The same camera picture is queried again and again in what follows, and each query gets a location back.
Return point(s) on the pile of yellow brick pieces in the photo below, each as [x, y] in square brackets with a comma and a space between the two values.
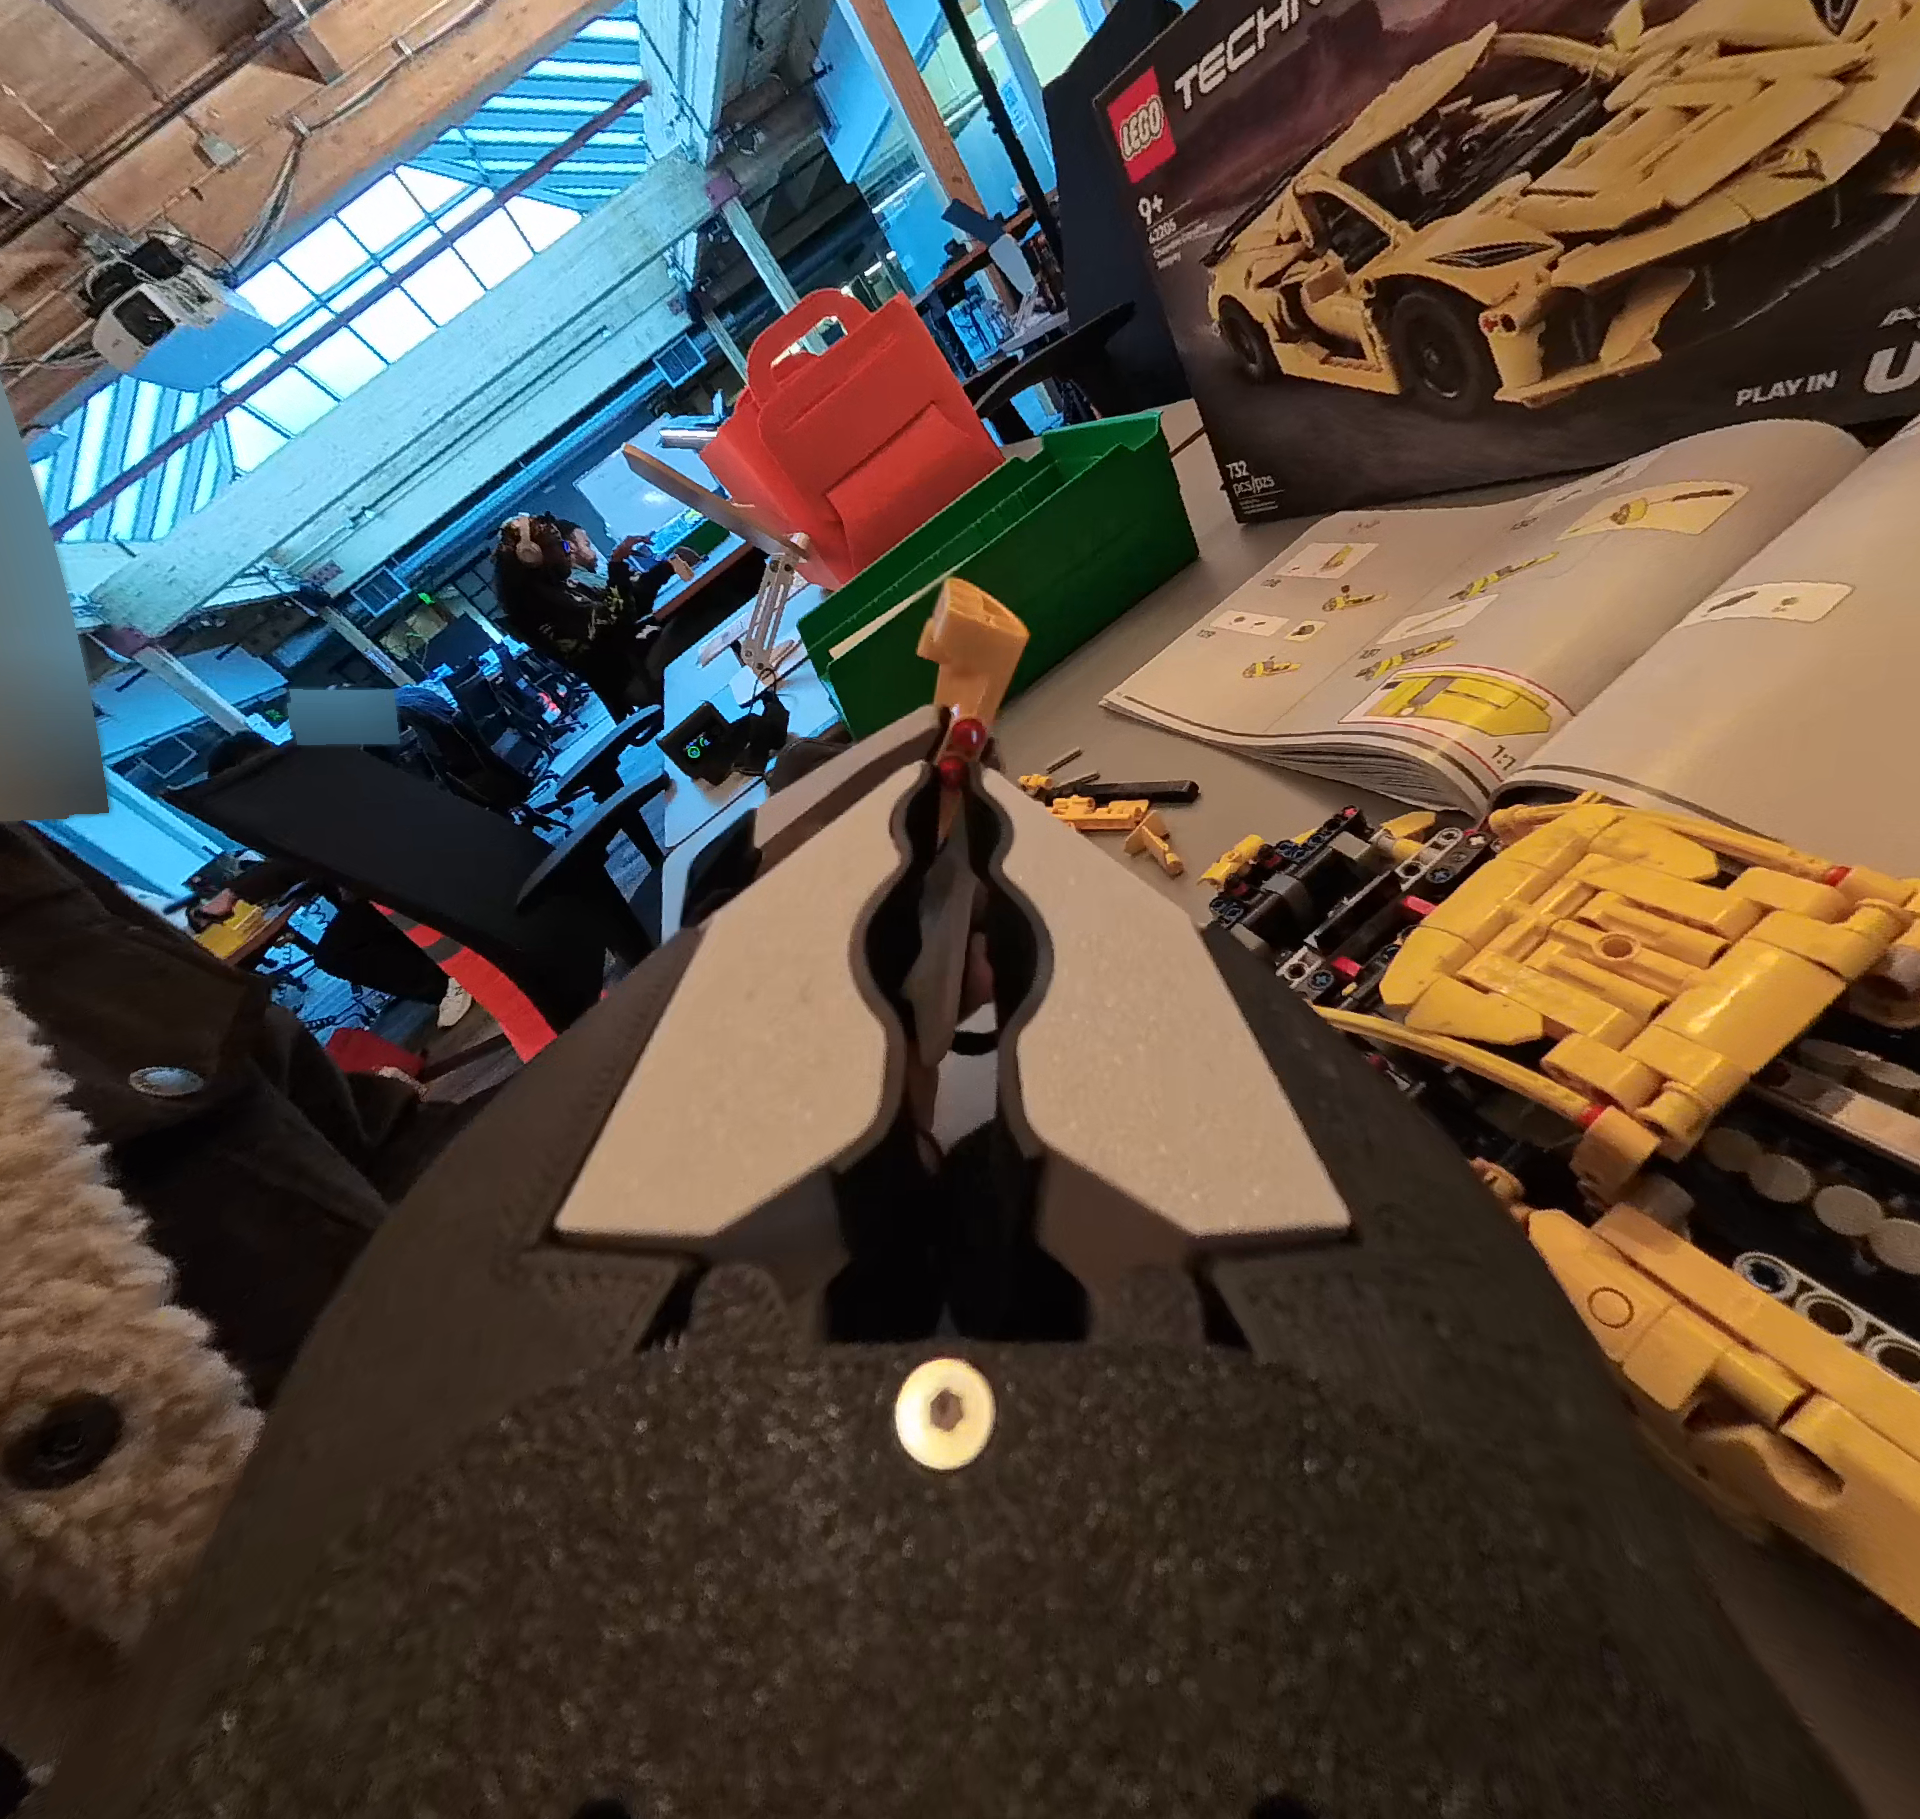
[1111, 815]

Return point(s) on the white ceiling device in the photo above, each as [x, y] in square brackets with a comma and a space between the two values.
[152, 305]

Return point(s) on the slim yellow brick piece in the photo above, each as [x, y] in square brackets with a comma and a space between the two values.
[968, 643]

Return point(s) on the open instruction booklet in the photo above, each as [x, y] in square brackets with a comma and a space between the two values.
[1683, 620]

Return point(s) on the small black desk device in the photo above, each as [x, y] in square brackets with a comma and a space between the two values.
[722, 741]

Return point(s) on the green plastic bin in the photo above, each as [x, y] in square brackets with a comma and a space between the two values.
[1021, 546]

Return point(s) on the red plastic bin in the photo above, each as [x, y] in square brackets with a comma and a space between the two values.
[870, 427]

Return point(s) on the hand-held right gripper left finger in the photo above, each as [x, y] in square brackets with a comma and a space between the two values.
[736, 1100]

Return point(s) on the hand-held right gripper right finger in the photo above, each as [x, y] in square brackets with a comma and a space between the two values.
[1187, 1100]

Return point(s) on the yellow brick car model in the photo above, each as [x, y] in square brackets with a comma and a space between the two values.
[1683, 1010]

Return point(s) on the black car set box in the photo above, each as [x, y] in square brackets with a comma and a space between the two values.
[1561, 170]

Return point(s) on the black office chair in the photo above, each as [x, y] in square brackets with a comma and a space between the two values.
[390, 860]
[1098, 200]

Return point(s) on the black floor lamp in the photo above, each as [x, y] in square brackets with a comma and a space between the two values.
[968, 50]

